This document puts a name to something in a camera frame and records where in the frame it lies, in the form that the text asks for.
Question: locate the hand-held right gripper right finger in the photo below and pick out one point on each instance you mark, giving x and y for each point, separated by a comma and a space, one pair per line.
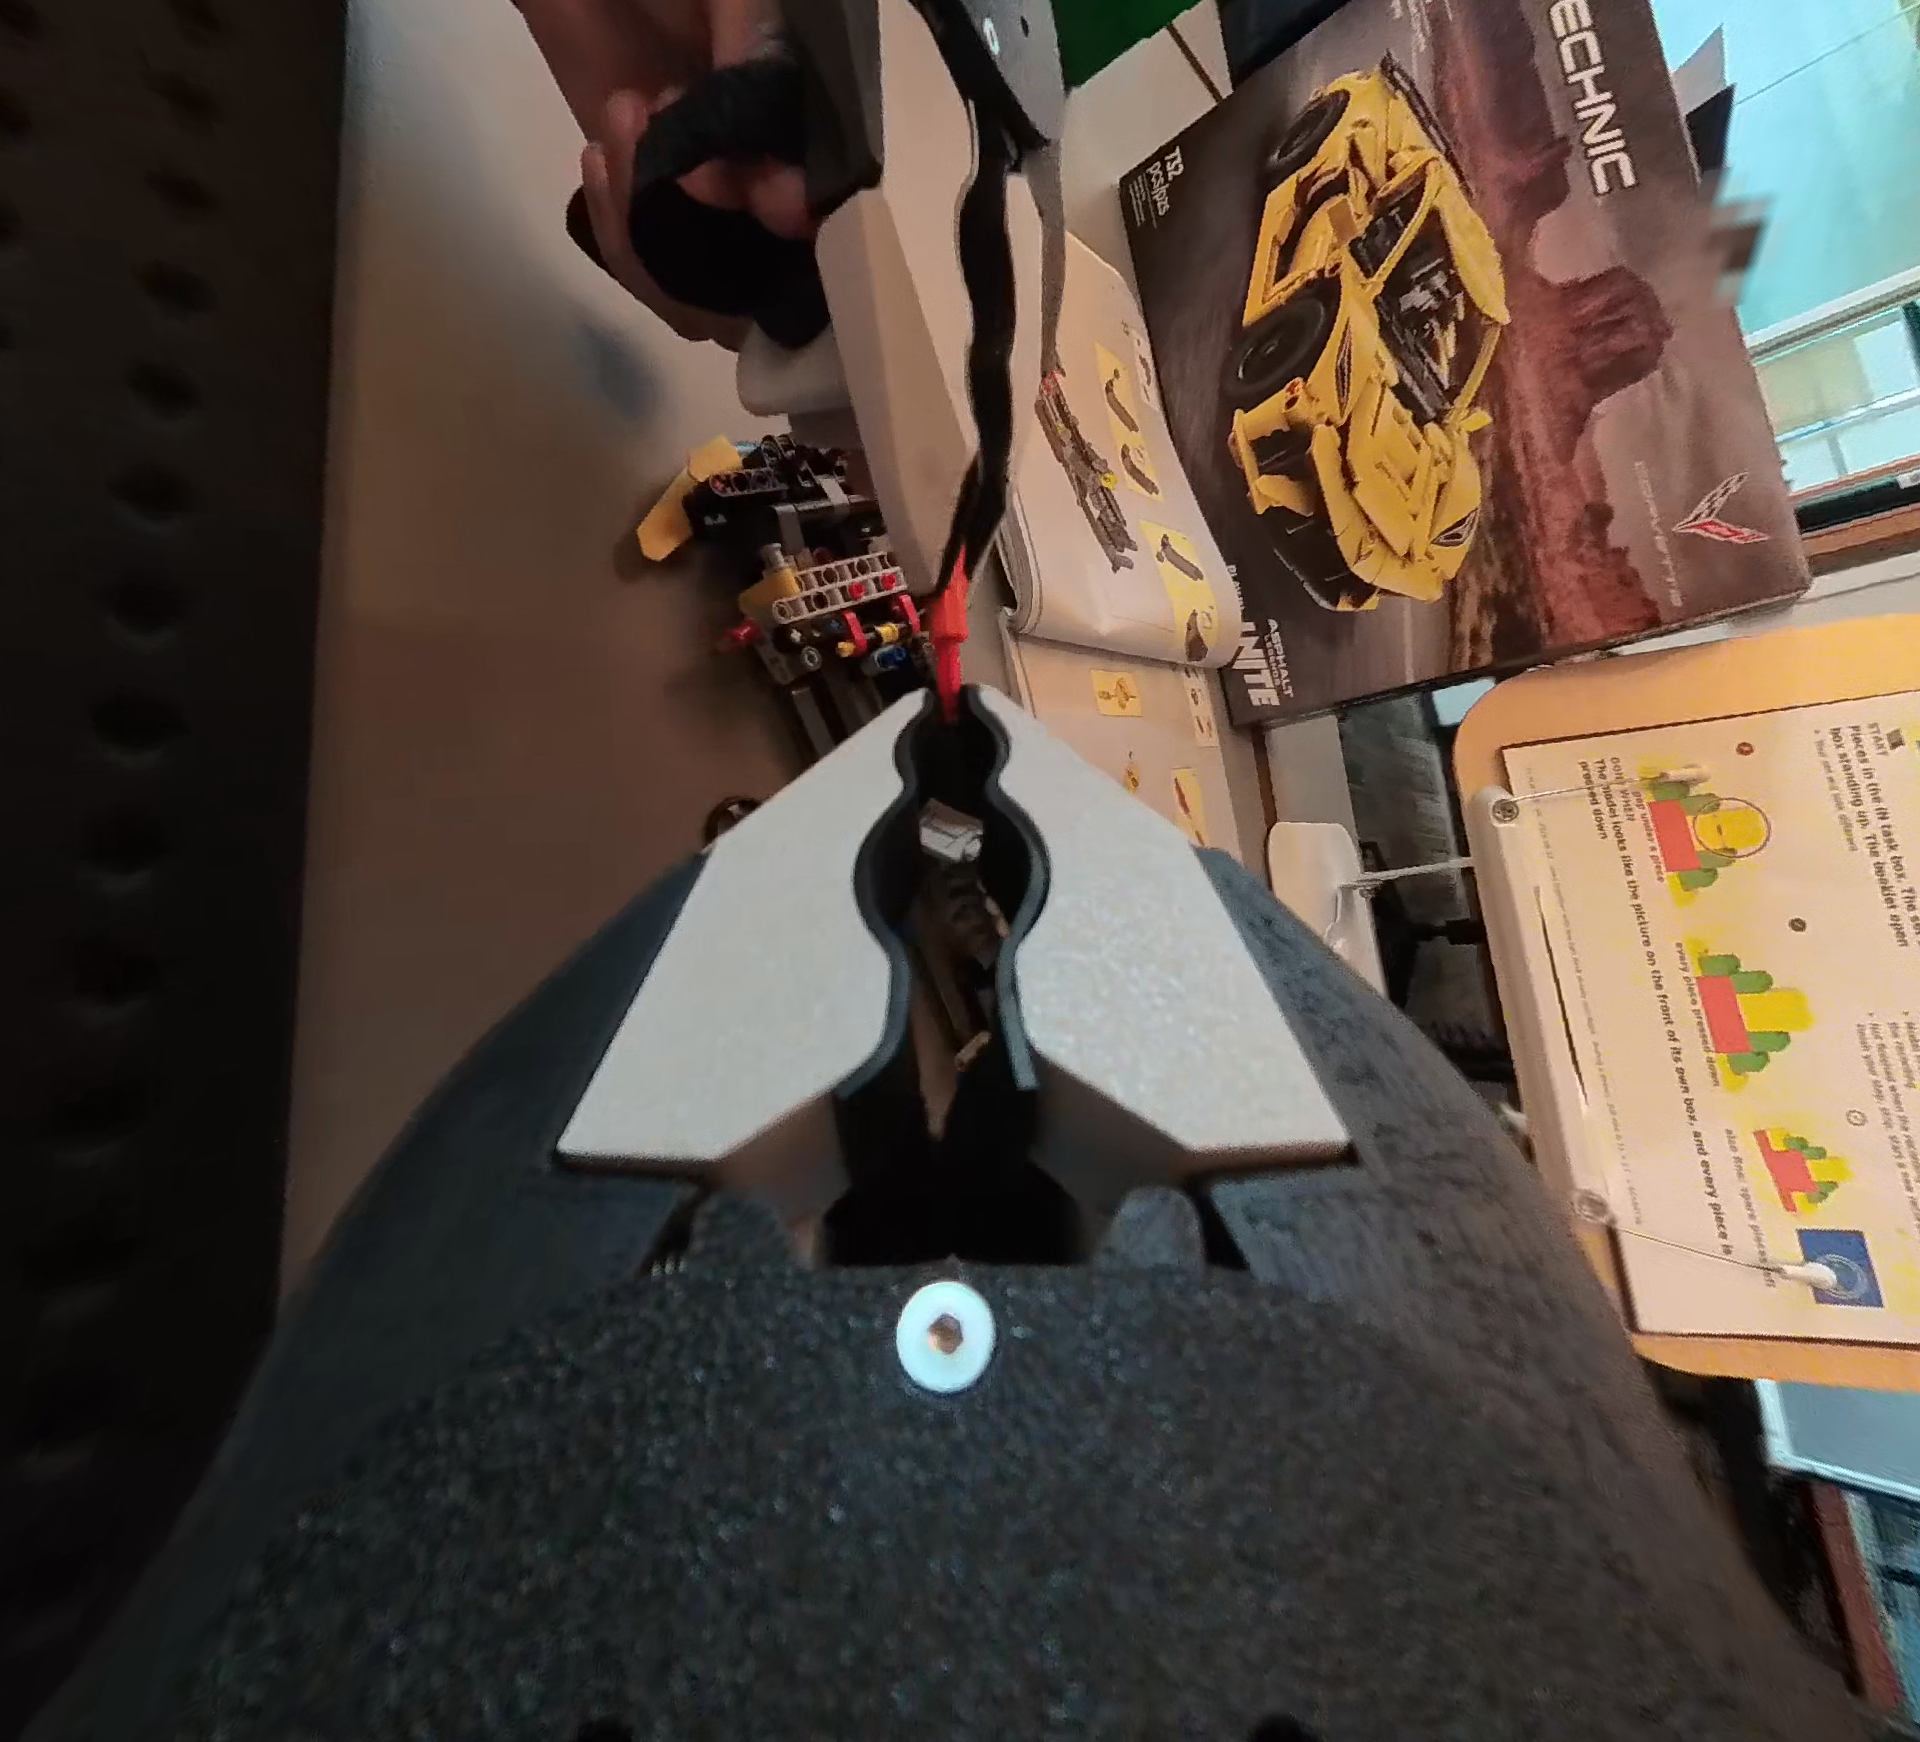
1183, 1008

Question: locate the lego instruction booklet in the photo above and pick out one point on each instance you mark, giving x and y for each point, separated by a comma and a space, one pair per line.
1049, 572

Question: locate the red lego axle pin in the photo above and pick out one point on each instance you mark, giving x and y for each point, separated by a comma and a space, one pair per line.
947, 641

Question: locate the illustrated instruction sheet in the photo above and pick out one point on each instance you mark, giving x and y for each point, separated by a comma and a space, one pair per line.
1725, 1022

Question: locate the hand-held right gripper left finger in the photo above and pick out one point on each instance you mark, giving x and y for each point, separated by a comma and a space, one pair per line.
735, 1008

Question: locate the lego car chassis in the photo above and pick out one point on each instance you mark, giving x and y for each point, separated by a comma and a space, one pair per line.
794, 587

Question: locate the lego set box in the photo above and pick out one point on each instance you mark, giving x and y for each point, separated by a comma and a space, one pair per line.
1575, 422

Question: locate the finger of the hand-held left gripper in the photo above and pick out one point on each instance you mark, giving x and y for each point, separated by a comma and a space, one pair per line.
899, 347
1043, 302

